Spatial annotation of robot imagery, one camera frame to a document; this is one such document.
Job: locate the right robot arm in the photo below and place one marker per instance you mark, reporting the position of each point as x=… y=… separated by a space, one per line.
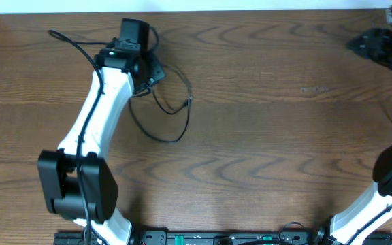
x=373 y=207

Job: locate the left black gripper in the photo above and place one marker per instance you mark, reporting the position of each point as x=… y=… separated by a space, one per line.
x=160 y=72

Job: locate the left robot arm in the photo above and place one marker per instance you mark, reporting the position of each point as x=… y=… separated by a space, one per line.
x=76 y=181

